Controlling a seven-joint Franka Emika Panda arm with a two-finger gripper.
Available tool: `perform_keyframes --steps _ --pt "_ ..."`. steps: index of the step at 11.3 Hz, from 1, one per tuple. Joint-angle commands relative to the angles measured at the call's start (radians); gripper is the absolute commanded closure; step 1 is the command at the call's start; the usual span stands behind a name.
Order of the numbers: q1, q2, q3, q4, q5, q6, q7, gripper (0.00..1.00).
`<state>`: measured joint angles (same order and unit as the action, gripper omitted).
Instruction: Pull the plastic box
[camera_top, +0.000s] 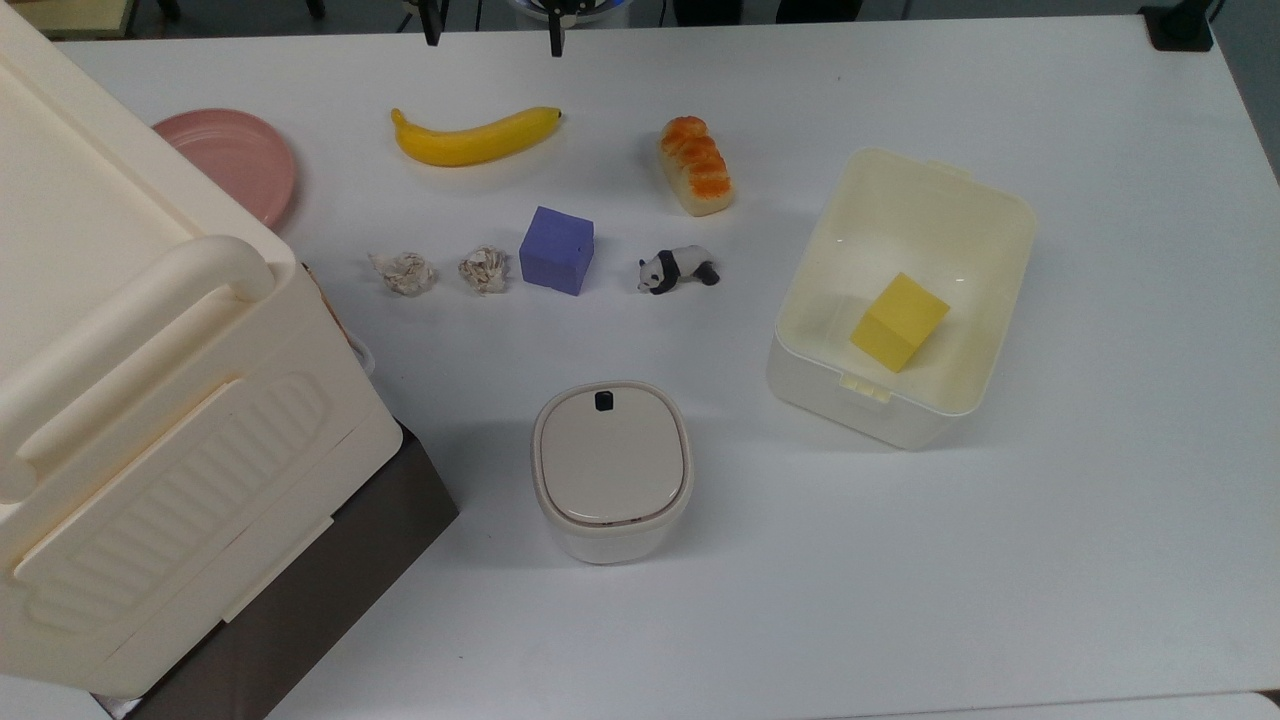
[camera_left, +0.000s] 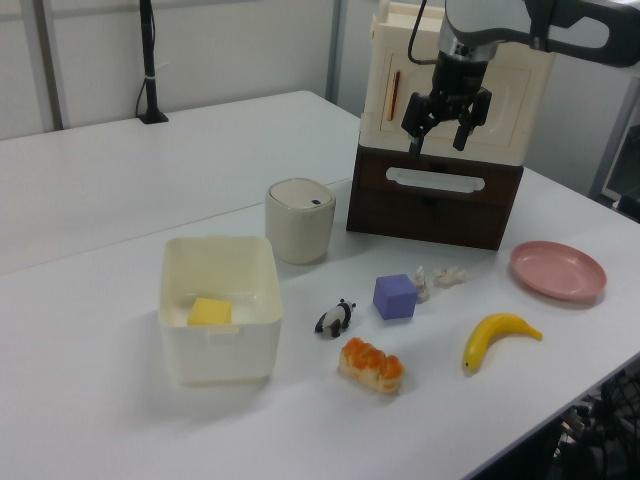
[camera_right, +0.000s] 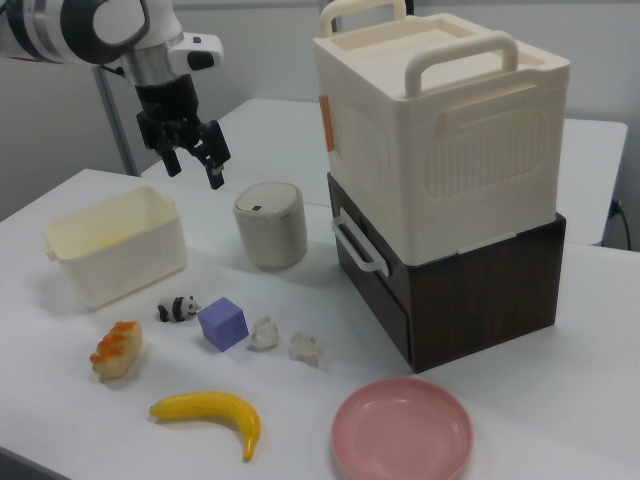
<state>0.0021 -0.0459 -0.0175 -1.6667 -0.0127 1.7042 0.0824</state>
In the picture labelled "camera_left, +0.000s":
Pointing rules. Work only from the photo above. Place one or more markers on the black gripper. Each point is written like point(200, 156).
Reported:
point(457, 80)

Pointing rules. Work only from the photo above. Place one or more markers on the Franka robot arm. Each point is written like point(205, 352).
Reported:
point(575, 25)

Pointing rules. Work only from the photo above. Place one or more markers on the white plastic box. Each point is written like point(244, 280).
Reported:
point(220, 352)

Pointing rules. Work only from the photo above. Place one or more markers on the cream plastic cabinet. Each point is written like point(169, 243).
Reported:
point(507, 100)

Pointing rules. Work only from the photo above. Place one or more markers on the crumpled white paper ball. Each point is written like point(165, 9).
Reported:
point(423, 287)
point(448, 275)

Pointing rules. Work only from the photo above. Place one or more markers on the beige lidded trash can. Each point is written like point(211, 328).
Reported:
point(299, 230)

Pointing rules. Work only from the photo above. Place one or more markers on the purple cube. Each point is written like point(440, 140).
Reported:
point(394, 297)

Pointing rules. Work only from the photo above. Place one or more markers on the pink plate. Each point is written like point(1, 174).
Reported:
point(557, 270)

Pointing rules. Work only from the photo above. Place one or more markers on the yellow toy banana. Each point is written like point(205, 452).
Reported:
point(487, 335)

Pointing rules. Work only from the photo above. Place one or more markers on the panda figurine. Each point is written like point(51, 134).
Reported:
point(334, 319)

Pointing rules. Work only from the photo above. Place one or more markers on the toy bread loaf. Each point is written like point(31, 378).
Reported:
point(371, 365)

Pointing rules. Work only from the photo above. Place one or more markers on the yellow cube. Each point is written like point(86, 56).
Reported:
point(210, 312)

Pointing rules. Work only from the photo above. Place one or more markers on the black mesh chair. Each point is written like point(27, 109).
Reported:
point(607, 430)

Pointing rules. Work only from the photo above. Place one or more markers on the black camera stand pole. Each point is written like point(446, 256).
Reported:
point(148, 60)

